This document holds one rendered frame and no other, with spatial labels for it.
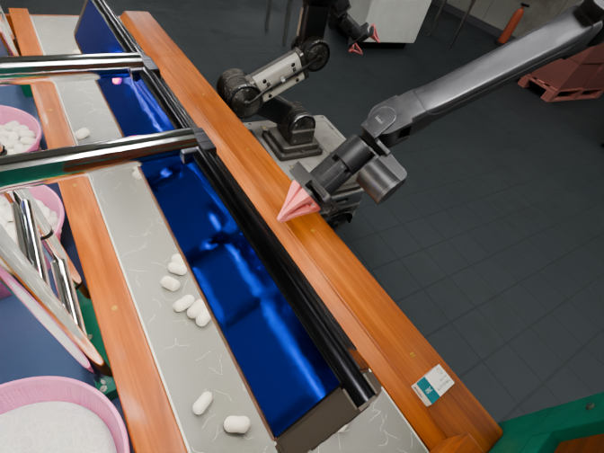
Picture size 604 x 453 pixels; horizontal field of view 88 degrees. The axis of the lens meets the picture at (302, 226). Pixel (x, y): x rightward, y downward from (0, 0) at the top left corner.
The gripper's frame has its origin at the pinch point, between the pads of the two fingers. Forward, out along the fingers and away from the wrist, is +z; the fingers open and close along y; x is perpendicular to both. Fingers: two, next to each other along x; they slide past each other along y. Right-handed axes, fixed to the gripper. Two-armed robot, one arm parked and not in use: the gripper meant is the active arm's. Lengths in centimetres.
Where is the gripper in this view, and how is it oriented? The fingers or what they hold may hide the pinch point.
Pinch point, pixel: (282, 217)
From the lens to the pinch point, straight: 58.5
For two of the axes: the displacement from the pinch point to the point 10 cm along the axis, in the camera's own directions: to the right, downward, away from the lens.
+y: 5.5, 6.9, -4.8
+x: 3.8, 3.1, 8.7
